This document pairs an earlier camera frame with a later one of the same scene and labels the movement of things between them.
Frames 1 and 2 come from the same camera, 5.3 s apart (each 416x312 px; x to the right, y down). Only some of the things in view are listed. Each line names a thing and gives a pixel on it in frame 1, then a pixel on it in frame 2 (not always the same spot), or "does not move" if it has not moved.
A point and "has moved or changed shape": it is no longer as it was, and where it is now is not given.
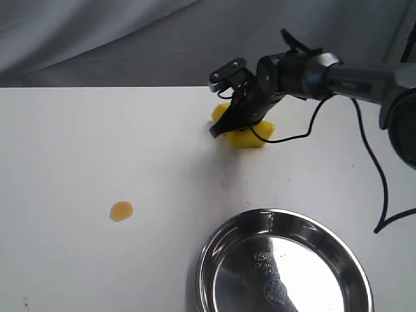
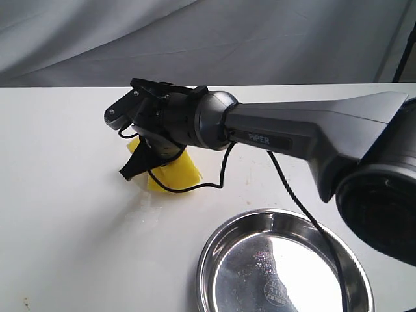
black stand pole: [411, 38] does not move
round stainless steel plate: [277, 260] does not move
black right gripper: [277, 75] to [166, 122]
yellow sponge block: [246, 138] has moved or changed shape
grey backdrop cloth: [47, 43] does not move
